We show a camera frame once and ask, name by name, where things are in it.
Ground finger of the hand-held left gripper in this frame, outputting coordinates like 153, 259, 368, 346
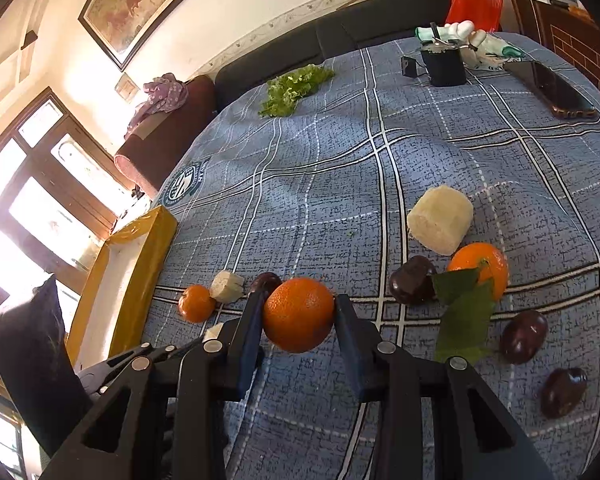
76, 337, 203, 380
87, 379, 115, 404

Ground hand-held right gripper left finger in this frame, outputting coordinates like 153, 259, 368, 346
40, 290, 267, 480

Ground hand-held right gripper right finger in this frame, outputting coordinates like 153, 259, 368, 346
334, 293, 556, 480

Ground small orange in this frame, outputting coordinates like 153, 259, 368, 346
178, 285, 217, 324

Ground green leaf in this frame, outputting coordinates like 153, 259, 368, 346
431, 266, 497, 365

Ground yellow-rimmed white tray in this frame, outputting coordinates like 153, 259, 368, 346
66, 205, 179, 371

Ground orange with leaf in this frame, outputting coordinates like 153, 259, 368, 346
447, 242, 510, 302

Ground large white peeled chunk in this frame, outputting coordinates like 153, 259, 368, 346
406, 184, 475, 256

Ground wooden glass door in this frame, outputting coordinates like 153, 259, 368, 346
0, 87, 133, 321

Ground blue plaid blanket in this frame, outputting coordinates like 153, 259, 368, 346
140, 30, 600, 480

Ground maroon armchair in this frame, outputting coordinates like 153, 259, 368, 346
113, 75, 217, 201

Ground green lettuce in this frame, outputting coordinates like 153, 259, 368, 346
257, 63, 336, 119

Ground purple cloth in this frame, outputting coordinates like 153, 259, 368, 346
124, 73, 190, 141

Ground dark grey sofa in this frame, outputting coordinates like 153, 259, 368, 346
214, 0, 501, 111

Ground black cup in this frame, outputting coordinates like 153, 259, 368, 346
420, 42, 468, 87

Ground black smartphone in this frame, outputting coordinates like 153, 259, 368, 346
502, 60, 599, 121

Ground white glove with teal cuff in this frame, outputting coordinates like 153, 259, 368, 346
415, 20, 476, 45
466, 30, 527, 69

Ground red plastic bag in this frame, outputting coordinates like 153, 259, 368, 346
446, 0, 504, 33

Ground wooden cabinet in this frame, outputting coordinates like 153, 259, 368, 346
499, 0, 600, 113

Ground wall switch panel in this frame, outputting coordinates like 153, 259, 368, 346
115, 73, 140, 105

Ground framed wall painting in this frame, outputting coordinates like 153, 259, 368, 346
78, 0, 232, 72

